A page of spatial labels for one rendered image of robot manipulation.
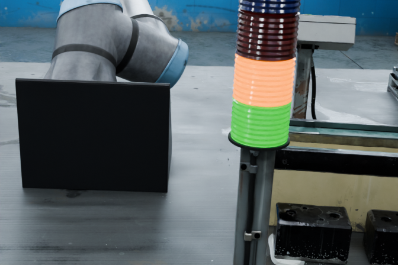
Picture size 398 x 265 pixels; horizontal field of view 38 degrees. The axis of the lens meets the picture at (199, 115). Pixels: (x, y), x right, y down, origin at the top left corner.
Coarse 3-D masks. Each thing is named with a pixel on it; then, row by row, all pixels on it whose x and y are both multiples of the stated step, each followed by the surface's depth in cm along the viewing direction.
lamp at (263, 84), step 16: (240, 64) 57; (256, 64) 55; (272, 64) 55; (288, 64) 56; (240, 80) 57; (256, 80) 56; (272, 80) 56; (288, 80) 57; (240, 96) 57; (256, 96) 56; (272, 96) 56; (288, 96) 58
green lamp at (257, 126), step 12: (240, 108) 58; (252, 108) 57; (264, 108) 57; (276, 108) 57; (288, 108) 58; (240, 120) 58; (252, 120) 57; (264, 120) 57; (276, 120) 57; (288, 120) 59; (240, 132) 59; (252, 132) 58; (264, 132) 58; (276, 132) 58; (252, 144) 58; (264, 144) 58; (276, 144) 58
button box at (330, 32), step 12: (300, 24) 108; (312, 24) 107; (324, 24) 107; (336, 24) 107; (348, 24) 107; (300, 36) 107; (312, 36) 107; (324, 36) 107; (336, 36) 107; (348, 36) 107; (324, 48) 112; (336, 48) 111; (348, 48) 111
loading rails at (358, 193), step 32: (288, 128) 97; (320, 128) 97; (352, 128) 98; (384, 128) 97; (288, 160) 86; (320, 160) 86; (352, 160) 85; (384, 160) 85; (288, 192) 88; (320, 192) 87; (352, 192) 87; (384, 192) 86; (352, 224) 89
